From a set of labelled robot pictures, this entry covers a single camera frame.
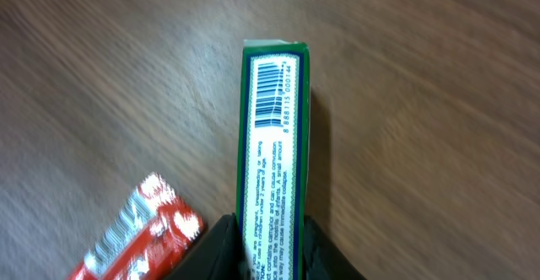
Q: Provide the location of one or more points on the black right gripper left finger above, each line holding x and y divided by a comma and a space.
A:
216, 256

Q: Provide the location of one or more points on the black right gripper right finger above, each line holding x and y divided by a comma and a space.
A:
322, 259

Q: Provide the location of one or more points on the green white small packet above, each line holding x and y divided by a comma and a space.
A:
273, 157

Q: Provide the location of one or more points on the red chocolate bar wrapper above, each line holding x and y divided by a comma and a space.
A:
148, 238

